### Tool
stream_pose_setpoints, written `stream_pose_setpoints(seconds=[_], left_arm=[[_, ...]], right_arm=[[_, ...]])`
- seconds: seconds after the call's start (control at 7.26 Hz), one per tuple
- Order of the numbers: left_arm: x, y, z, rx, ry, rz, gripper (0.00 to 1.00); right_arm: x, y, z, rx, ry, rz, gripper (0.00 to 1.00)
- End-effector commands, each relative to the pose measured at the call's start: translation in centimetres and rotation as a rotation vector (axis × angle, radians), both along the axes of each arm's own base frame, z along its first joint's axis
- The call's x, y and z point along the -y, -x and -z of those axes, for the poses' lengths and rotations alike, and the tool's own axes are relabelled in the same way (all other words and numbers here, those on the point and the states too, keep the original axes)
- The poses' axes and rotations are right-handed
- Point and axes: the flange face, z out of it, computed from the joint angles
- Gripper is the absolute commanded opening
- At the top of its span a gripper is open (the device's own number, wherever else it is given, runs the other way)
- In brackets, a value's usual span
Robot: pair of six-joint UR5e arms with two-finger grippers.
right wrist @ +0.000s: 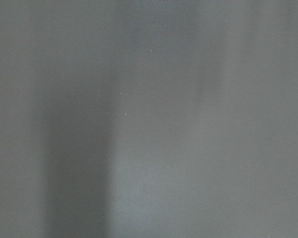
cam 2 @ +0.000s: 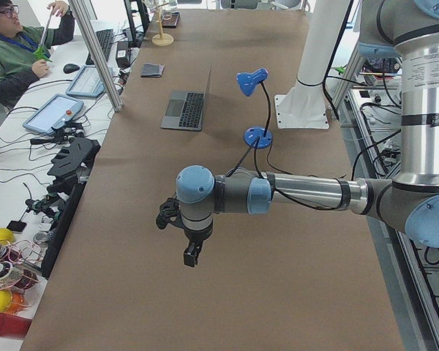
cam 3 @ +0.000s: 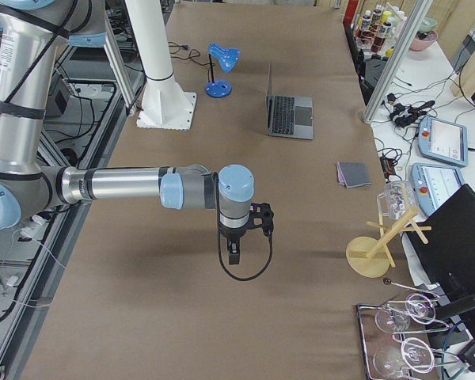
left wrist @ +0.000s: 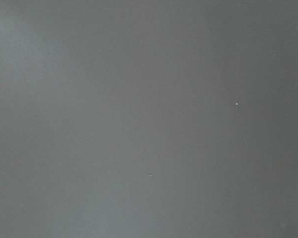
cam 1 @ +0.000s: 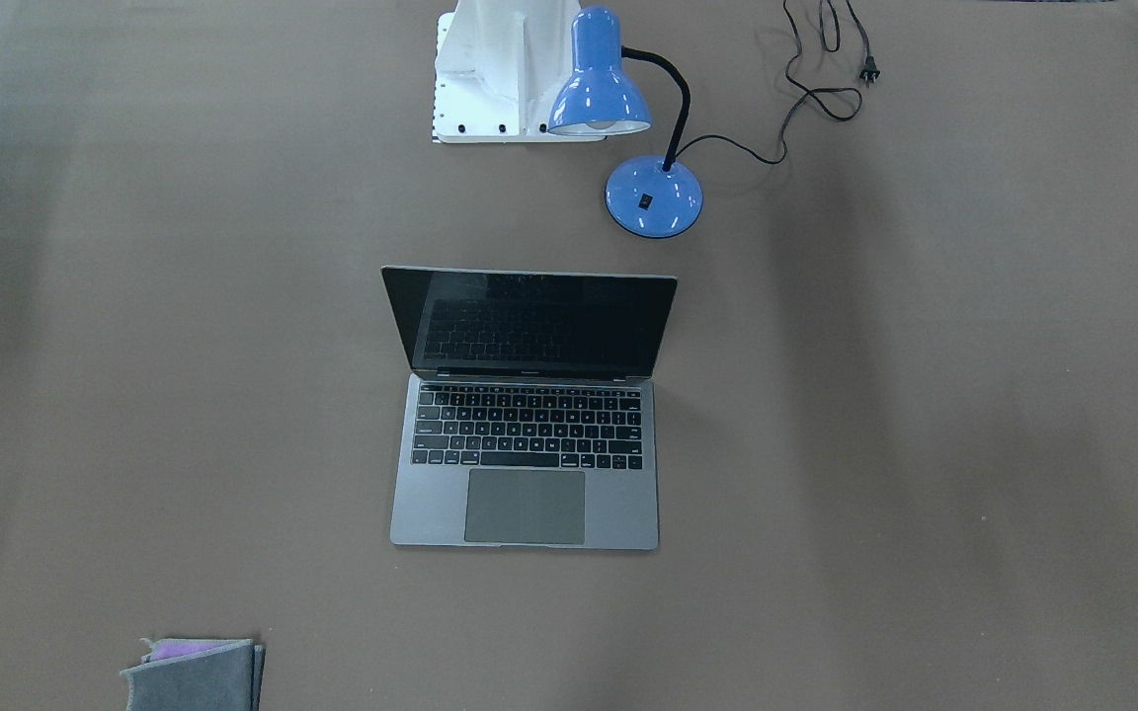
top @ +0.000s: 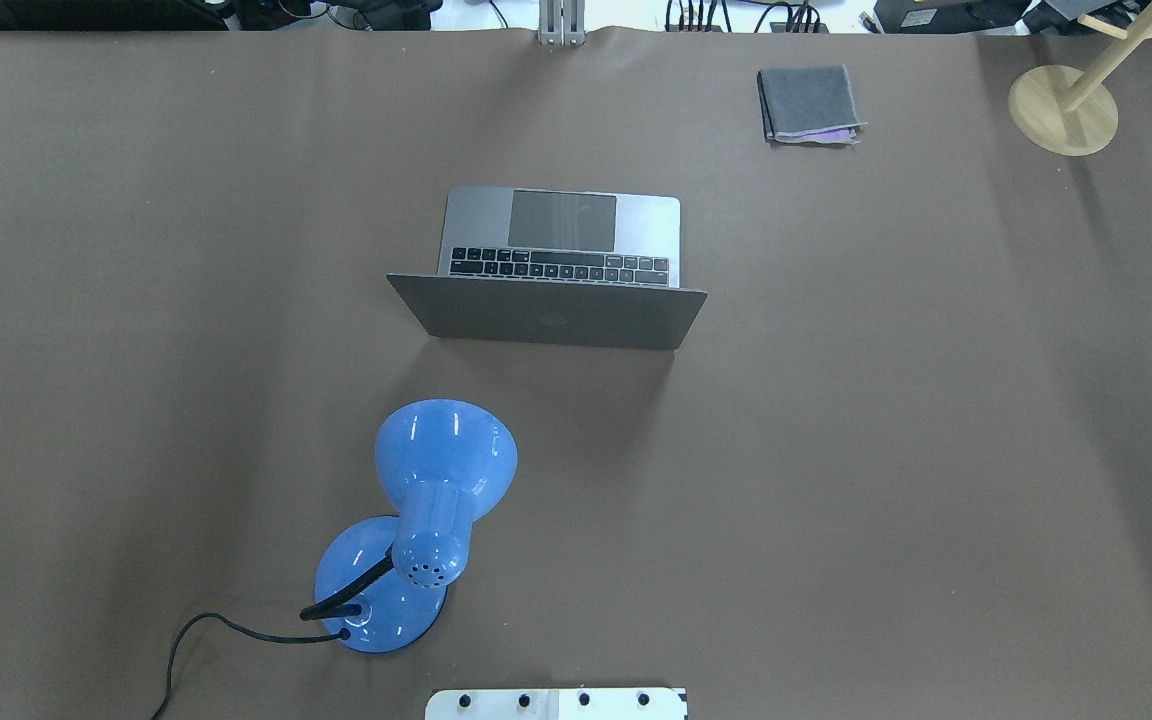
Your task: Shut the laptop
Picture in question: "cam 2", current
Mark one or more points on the grey folded cloth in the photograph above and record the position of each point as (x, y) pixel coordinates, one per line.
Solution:
(152, 70)

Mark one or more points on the aluminium frame post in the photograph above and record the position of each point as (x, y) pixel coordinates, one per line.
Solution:
(90, 38)

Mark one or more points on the wooden mug tree stand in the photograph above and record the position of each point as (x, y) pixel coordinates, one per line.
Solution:
(161, 39)

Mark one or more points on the far teach pendant tablet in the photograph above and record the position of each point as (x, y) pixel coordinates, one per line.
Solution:
(86, 84)

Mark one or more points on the red cylinder can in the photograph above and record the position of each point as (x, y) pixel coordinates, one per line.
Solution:
(14, 327)

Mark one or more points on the black power adapter box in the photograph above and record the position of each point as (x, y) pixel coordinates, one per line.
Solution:
(123, 54)

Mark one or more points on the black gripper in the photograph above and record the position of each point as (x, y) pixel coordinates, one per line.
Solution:
(197, 238)

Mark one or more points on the person in green shirt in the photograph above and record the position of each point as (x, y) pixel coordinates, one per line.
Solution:
(24, 50)

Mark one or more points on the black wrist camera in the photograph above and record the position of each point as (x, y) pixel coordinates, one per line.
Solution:
(169, 213)

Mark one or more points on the grey laptop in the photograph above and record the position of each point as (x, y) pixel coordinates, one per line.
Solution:
(186, 109)

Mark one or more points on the black computer mouse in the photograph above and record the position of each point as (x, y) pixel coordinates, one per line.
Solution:
(70, 68)

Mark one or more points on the black keyboard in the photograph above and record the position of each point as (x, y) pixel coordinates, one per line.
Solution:
(105, 40)

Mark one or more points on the blue desk lamp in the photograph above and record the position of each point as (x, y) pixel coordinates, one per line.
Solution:
(258, 135)

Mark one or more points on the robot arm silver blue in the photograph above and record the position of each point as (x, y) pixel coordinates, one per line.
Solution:
(408, 202)

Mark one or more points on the teach pendant tablet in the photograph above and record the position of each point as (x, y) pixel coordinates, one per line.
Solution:
(53, 114)
(86, 84)

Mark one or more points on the black plastic rack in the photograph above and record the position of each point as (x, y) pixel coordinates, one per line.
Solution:
(66, 171)

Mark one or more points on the near teach pendant tablet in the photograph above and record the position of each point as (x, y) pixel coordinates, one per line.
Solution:
(53, 114)

